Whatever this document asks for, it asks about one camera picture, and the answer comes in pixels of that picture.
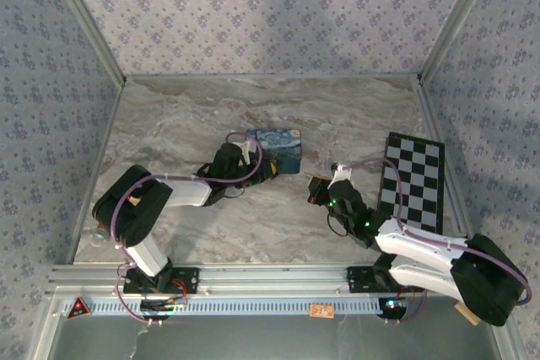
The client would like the starry night tin box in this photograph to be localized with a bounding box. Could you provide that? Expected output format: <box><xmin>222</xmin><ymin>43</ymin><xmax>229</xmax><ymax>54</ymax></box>
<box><xmin>246</xmin><ymin>126</ymin><xmax>304</xmax><ymax>175</ymax></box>

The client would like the black grey checkerboard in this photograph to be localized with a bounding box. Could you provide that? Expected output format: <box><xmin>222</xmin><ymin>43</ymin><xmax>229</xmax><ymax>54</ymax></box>
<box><xmin>376</xmin><ymin>131</ymin><xmax>446</xmax><ymax>235</ymax></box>

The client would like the orange label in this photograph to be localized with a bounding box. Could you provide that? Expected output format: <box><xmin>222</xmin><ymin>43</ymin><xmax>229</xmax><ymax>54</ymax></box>
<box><xmin>308</xmin><ymin>303</ymin><xmax>335</xmax><ymax>319</ymax></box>

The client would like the black round connector board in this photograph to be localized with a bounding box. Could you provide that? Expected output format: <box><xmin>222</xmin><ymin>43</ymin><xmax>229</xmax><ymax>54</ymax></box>
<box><xmin>376</xmin><ymin>296</ymin><xmax>411</xmax><ymax>321</ymax></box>
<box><xmin>139</xmin><ymin>295</ymin><xmax>189</xmax><ymax>320</ymax></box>

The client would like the clear round object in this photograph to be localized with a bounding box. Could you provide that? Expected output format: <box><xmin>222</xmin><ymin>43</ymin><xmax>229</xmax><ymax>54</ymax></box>
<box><xmin>89</xmin><ymin>226</ymin><xmax>111</xmax><ymax>248</ymax></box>

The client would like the wooden block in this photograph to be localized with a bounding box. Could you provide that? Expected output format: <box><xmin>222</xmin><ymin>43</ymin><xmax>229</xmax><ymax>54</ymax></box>
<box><xmin>454</xmin><ymin>302</ymin><xmax>483</xmax><ymax>327</ymax></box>

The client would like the red triangle warning sticker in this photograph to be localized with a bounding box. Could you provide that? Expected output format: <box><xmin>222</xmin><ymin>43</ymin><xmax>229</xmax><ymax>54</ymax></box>
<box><xmin>64</xmin><ymin>296</ymin><xmax>93</xmax><ymax>320</ymax></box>

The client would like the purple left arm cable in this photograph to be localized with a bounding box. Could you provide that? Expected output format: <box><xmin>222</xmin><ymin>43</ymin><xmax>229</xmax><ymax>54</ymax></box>
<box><xmin>108</xmin><ymin>131</ymin><xmax>264</xmax><ymax>327</ymax></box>

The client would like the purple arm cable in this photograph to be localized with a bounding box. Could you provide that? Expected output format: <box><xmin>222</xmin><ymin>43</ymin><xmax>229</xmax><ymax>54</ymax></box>
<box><xmin>337</xmin><ymin>156</ymin><xmax>533</xmax><ymax>324</ymax></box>
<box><xmin>108</xmin><ymin>131</ymin><xmax>264</xmax><ymax>327</ymax></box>

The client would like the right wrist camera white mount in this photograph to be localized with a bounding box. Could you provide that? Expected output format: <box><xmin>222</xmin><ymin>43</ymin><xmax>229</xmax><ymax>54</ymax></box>
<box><xmin>330</xmin><ymin>164</ymin><xmax>352</xmax><ymax>186</ymax></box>

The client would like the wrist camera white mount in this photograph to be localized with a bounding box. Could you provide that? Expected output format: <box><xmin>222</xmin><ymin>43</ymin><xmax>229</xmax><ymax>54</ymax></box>
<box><xmin>236</xmin><ymin>137</ymin><xmax>259</xmax><ymax>164</ymax></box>
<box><xmin>330</xmin><ymin>164</ymin><xmax>352</xmax><ymax>186</ymax></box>

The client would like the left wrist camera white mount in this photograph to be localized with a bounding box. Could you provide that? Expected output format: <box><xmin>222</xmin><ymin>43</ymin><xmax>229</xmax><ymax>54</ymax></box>
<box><xmin>236</xmin><ymin>137</ymin><xmax>259</xmax><ymax>164</ymax></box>

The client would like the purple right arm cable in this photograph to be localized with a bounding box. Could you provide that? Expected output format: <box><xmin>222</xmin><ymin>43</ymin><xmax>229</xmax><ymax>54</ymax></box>
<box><xmin>337</xmin><ymin>156</ymin><xmax>533</xmax><ymax>324</ymax></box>

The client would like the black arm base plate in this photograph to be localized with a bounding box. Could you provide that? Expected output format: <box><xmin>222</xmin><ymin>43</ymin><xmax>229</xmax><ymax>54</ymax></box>
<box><xmin>122</xmin><ymin>266</ymin><xmax>201</xmax><ymax>295</ymax></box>
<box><xmin>346</xmin><ymin>266</ymin><xmax>424</xmax><ymax>295</ymax></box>

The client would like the aluminium back frame bar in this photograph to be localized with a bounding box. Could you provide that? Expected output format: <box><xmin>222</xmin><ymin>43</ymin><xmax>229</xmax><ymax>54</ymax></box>
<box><xmin>124</xmin><ymin>73</ymin><xmax>423</xmax><ymax>82</ymax></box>

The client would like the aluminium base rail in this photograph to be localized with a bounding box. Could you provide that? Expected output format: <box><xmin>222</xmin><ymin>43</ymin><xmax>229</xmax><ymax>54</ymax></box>
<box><xmin>45</xmin><ymin>261</ymin><xmax>505</xmax><ymax>294</ymax></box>

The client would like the slotted blue-white cable duct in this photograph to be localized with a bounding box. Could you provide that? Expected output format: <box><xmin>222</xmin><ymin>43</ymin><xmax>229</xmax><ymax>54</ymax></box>
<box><xmin>62</xmin><ymin>297</ymin><xmax>381</xmax><ymax>317</ymax></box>

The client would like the aluminium frame post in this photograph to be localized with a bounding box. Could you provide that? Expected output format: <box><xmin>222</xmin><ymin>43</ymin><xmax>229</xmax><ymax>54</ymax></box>
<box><xmin>40</xmin><ymin>0</ymin><xmax>128</xmax><ymax>84</ymax></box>
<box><xmin>416</xmin><ymin>0</ymin><xmax>504</xmax><ymax>84</ymax></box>

